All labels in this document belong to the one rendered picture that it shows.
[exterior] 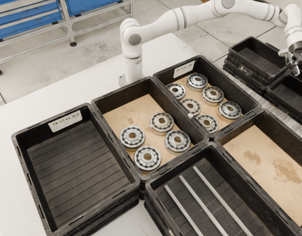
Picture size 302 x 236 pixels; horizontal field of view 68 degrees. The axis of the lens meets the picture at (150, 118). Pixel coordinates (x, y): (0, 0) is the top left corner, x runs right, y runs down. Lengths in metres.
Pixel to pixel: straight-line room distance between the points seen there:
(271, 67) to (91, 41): 1.94
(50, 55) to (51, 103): 1.55
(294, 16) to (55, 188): 1.19
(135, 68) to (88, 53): 1.63
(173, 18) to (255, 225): 0.84
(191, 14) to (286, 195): 0.80
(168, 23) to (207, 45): 1.94
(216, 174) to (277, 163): 0.26
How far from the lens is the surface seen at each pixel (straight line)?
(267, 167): 1.01
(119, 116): 1.00
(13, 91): 2.51
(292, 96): 2.08
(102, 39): 2.91
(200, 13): 1.12
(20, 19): 2.55
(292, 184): 1.02
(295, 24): 1.22
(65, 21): 2.69
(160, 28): 1.02
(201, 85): 1.13
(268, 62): 2.10
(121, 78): 1.24
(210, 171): 0.91
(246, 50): 2.14
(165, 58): 1.50
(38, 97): 1.34
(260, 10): 1.18
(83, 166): 0.90
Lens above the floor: 1.62
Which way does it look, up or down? 53 degrees down
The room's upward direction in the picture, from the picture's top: 5 degrees clockwise
